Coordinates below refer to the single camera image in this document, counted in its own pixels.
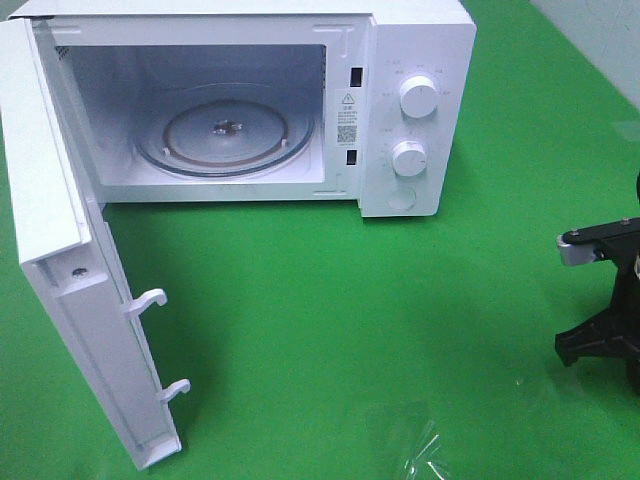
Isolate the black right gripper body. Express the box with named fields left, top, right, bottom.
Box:
left=554, top=217, right=639, bottom=392

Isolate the round white door release button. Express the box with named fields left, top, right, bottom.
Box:
left=387, top=187, right=416, bottom=211

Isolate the white microwave door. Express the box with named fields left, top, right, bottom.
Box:
left=1, top=18, right=190, bottom=469

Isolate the clear tape patch on table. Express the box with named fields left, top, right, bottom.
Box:
left=362, top=399, right=451, bottom=480

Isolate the lower white microwave knob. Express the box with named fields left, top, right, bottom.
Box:
left=392, top=141, right=428, bottom=177

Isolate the white microwave knob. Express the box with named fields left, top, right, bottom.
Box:
left=392, top=141, right=428, bottom=177
left=399, top=75, right=439, bottom=119

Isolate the upper white microwave knob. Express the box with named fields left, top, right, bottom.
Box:
left=399, top=75, right=439, bottom=119

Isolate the white microwave oven body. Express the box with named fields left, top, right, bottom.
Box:
left=6, top=1, right=476, bottom=217

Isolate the white warning label with QR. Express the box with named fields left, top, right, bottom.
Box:
left=332, top=87, right=362, bottom=148

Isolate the glass microwave turntable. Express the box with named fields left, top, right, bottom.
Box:
left=135, top=83, right=322, bottom=178

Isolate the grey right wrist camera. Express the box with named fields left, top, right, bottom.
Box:
left=557, top=236, right=603, bottom=267

